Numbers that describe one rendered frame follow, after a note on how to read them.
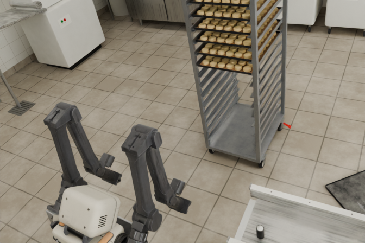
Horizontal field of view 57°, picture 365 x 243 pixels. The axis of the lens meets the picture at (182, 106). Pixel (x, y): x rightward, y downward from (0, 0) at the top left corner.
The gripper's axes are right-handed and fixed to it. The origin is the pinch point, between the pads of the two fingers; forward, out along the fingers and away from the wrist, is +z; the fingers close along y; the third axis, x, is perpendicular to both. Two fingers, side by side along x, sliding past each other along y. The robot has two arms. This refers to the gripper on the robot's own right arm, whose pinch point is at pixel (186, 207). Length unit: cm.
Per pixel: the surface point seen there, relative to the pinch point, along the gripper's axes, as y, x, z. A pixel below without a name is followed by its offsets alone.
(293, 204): -49, -18, -2
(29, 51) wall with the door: 383, -130, 133
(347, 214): -70, -21, -3
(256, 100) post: -1, -84, 45
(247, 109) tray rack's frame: 31, -107, 125
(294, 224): -51, -10, -2
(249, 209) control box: -31.2, -9.2, -2.6
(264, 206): -36.8, -13.0, -0.7
